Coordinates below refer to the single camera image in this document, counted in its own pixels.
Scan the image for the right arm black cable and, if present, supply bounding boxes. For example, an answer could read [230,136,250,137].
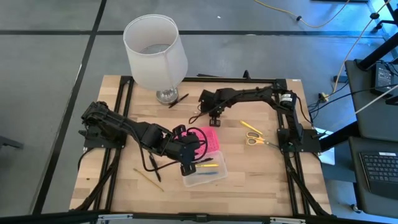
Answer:
[188,102,218,124]

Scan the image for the grey desk with keyboard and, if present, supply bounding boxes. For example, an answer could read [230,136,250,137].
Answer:
[348,136,398,218]

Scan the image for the pink lidded clear pencil box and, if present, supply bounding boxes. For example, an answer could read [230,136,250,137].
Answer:
[181,126,228,188]

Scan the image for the black aluminium table frame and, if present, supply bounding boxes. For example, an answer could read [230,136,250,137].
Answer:
[70,74,332,218]

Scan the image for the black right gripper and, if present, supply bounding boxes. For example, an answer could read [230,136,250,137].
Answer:
[198,88,233,127]

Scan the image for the white table lamp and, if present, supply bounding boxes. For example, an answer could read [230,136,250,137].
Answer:
[123,14,189,106]

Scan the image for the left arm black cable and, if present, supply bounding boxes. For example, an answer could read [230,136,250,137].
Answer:
[136,126,209,172]

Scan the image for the black floor cables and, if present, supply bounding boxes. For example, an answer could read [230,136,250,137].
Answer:
[307,83,379,114]

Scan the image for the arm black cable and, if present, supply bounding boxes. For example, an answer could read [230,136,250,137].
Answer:
[188,102,218,124]
[136,126,209,172]

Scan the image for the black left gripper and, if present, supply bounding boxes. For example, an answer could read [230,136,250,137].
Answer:
[161,124,201,177]

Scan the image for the black power adapter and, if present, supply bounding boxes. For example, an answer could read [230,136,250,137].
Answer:
[374,63,395,95]

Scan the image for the black stand leg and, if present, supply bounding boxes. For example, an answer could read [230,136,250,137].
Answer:
[369,0,398,32]

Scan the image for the thick black stand bar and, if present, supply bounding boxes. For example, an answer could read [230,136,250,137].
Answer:
[356,32,398,72]

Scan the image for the black beam silver brackets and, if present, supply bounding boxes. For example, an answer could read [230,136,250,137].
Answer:
[0,210,398,224]

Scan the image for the black keyboard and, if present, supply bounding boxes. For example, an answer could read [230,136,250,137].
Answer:
[359,151,398,200]

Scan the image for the thin wooden pencil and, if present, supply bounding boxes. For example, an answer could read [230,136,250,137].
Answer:
[133,168,165,192]

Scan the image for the black diagonal support bar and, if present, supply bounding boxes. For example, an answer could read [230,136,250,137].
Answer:
[318,121,358,152]

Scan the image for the grey chair base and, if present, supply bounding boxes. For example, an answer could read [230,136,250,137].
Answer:
[0,135,25,150]

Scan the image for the grey desk with adapter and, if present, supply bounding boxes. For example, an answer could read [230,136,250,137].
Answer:
[344,58,398,135]

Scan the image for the beige floor cable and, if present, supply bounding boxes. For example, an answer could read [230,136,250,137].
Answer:
[332,0,393,94]

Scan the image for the white cord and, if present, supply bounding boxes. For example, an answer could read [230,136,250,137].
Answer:
[354,83,398,114]

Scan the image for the yellow floor cable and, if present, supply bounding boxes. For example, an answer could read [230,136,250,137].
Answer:
[253,0,351,29]

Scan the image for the yellow handled scissors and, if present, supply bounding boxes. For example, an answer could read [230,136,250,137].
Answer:
[245,131,280,149]

